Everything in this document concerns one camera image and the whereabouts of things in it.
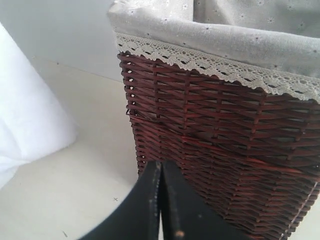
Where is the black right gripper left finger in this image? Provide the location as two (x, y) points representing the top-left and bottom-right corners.
(91, 161), (162, 240)

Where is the dark brown wicker basket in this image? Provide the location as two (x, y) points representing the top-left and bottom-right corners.
(118, 52), (320, 240)

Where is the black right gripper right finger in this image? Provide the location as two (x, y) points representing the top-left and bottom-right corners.
(161, 161), (249, 240)

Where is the grey lace-trimmed basket liner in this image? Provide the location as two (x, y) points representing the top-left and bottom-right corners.
(107, 0), (320, 101)

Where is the white t-shirt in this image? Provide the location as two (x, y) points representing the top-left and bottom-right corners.
(0, 26), (77, 187)

